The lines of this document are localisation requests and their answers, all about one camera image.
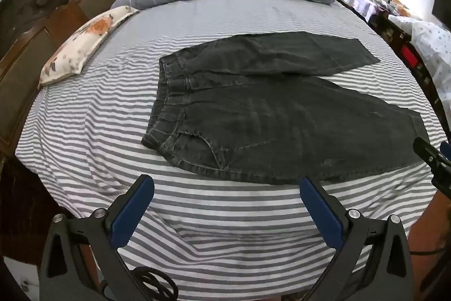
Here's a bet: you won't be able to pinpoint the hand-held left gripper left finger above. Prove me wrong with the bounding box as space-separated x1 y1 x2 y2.
38 174 156 301

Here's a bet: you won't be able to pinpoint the floral pillow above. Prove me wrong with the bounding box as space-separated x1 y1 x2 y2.
38 5 140 89

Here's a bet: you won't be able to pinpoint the black denim pants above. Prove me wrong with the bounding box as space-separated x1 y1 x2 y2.
141 31 431 186

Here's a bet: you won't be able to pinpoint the black cable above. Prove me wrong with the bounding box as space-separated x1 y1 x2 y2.
131 266 179 301

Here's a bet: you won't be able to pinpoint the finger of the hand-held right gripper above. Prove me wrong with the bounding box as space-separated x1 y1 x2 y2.
412 137 451 199

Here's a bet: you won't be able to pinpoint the black wall television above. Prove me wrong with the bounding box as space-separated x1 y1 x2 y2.
432 0 451 31

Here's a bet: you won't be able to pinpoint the dark wooden side furniture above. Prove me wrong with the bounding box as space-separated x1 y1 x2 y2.
366 9 451 141

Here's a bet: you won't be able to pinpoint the carved wooden headboard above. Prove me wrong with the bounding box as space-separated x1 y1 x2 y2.
0 0 130 266

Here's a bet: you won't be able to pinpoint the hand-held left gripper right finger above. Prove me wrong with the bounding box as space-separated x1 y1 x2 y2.
299 177 415 301

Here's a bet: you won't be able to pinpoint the white dotted cloth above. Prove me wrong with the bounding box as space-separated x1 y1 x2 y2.
388 15 451 111

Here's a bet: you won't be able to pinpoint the person's right forearm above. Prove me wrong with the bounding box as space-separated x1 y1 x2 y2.
409 186 451 287

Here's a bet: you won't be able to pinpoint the grey white striped bed sheet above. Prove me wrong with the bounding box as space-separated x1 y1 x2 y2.
14 0 445 301

